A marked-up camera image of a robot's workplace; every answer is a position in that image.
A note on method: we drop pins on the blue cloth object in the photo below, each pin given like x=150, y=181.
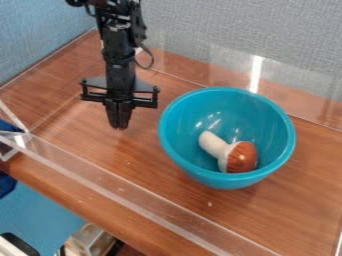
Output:
x=7, y=152

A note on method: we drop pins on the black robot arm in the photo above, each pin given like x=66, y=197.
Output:
x=121, y=26

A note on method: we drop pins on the black and white object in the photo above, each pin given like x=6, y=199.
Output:
x=13, y=246

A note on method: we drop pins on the metal frame under table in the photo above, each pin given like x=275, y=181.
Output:
x=90, y=241

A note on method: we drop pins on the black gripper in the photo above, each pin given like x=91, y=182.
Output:
x=120, y=91

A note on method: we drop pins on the clear acrylic barrier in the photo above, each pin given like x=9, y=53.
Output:
x=308, y=94
x=152, y=223

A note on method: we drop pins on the blue plastic bowl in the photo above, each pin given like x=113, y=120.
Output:
x=238, y=116

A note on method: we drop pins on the clear acrylic back barrier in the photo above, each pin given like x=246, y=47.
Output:
x=308, y=94

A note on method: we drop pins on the brown and white mushroom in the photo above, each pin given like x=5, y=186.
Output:
x=237, y=157

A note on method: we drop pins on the clear acrylic front barrier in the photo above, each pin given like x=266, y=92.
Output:
x=152, y=223

